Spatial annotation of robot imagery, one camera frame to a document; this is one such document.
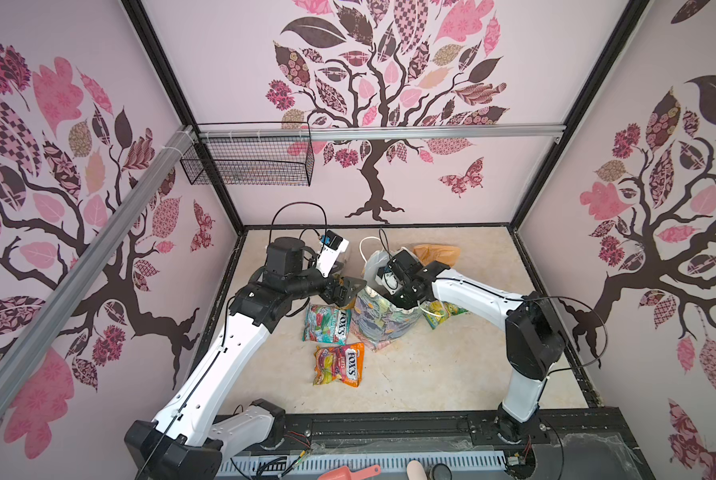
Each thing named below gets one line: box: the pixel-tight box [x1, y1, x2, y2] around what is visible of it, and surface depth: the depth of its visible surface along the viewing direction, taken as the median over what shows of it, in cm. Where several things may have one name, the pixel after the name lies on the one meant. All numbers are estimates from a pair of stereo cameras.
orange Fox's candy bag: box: [313, 342, 365, 388], surface depth 83 cm
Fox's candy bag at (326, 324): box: [302, 304, 352, 345], surface depth 92 cm
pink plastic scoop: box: [317, 465, 381, 480], surface depth 68 cm
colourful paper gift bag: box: [351, 250, 424, 352], surface depth 77 cm
